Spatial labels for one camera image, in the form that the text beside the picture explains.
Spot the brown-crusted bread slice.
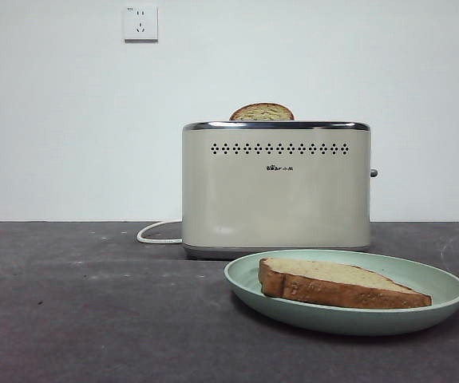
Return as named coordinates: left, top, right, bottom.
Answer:
left=229, top=102, right=295, bottom=122
left=257, top=257, right=433, bottom=310

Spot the pale green round plate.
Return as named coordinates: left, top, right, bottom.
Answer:
left=224, top=249, right=459, bottom=338

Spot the cream toaster with chrome top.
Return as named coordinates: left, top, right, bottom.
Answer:
left=180, top=119, right=379, bottom=262

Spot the white toaster power cable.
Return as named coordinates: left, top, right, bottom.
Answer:
left=135, top=220, right=184, bottom=245

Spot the white wall socket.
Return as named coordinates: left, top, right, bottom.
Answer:
left=123, top=4, right=160, bottom=44

